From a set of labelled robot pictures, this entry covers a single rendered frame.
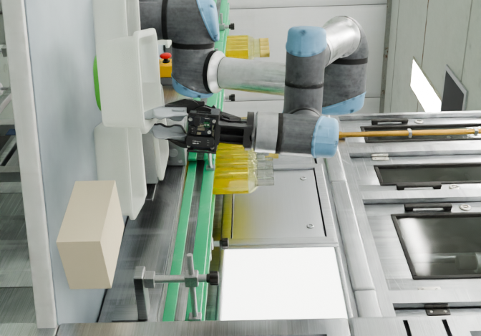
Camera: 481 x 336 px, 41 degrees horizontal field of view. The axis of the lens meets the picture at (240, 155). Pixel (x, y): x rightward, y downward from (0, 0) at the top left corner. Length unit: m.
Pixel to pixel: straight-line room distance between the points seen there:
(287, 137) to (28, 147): 0.44
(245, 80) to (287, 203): 0.52
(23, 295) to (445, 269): 1.16
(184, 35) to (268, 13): 6.24
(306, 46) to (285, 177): 1.04
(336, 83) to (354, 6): 6.45
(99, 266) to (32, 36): 0.41
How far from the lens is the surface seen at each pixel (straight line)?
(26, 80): 1.06
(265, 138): 1.15
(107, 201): 1.20
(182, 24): 1.74
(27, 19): 1.06
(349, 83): 1.60
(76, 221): 1.18
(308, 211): 2.03
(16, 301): 1.86
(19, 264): 2.00
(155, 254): 1.57
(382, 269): 1.89
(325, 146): 1.16
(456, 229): 2.09
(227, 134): 1.14
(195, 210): 1.74
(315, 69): 1.23
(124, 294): 1.47
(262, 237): 1.92
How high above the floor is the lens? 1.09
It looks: 1 degrees down
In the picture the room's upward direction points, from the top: 89 degrees clockwise
